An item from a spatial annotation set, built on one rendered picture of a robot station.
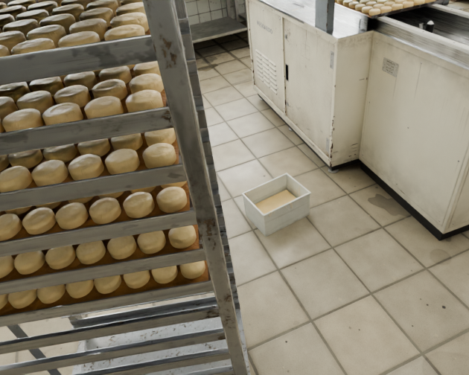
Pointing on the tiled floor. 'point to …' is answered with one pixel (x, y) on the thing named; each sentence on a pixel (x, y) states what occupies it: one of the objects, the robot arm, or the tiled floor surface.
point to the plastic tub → (276, 204)
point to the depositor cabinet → (313, 76)
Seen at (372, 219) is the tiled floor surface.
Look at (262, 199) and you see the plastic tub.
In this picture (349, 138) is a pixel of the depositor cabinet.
